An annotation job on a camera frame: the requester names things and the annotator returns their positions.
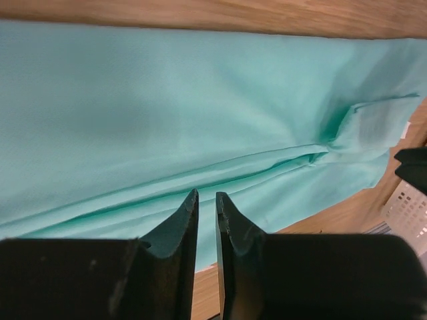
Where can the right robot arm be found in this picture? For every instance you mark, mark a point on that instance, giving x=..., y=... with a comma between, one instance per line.
x=413, y=167

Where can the white plastic basket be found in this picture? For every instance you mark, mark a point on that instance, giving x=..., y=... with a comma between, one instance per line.
x=405, y=213

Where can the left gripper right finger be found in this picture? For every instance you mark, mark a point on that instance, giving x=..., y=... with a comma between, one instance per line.
x=314, y=276

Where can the teal t-shirt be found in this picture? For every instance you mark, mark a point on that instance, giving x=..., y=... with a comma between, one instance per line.
x=104, y=131

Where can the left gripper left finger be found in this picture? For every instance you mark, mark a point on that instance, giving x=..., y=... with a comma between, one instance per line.
x=150, y=277

